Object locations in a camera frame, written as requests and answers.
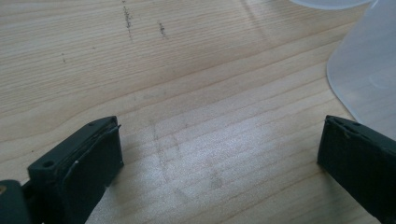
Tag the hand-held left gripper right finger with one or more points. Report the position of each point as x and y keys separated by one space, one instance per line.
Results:
x=361 y=165

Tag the clear plastic storage box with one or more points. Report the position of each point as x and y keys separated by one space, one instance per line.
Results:
x=367 y=62

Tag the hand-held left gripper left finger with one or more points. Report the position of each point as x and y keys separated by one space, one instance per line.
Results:
x=84 y=168

